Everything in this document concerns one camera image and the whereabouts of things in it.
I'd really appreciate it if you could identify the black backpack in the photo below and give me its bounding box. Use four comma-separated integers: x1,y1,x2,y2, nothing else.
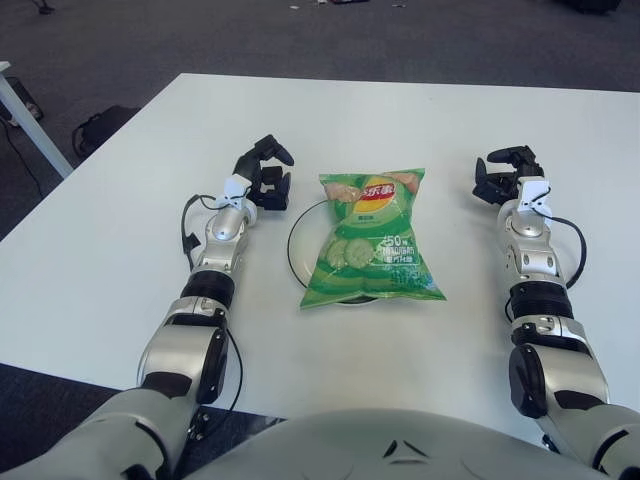
71,105,141,157

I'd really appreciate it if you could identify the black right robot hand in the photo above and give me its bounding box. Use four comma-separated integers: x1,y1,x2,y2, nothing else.
472,144,546,206

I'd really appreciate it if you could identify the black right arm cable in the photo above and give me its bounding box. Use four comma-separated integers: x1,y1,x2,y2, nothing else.
504,214,587,321

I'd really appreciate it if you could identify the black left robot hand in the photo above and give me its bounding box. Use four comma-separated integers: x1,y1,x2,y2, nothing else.
233,133,296,212

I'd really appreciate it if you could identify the dark bulky floor object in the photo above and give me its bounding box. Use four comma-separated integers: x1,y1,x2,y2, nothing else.
552,0,621,14

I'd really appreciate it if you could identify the white plate with black rim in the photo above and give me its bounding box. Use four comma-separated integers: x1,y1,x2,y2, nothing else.
287,198,382,308

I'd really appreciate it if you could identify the white table leg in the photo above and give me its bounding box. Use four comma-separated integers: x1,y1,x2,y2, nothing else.
0,60,75,180

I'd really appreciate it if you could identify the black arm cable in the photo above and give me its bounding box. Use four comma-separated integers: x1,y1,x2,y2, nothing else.
504,214,587,321
180,193,245,436

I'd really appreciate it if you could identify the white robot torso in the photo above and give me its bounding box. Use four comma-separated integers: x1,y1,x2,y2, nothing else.
174,407,616,480

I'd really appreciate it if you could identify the dark object under side table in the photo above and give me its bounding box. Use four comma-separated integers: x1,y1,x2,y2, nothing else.
5,75,45,121

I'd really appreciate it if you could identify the green potato chips bag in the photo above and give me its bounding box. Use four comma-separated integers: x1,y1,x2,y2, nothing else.
298,167,448,311

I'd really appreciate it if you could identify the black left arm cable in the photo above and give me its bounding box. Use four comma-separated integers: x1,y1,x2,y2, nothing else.
180,193,245,436

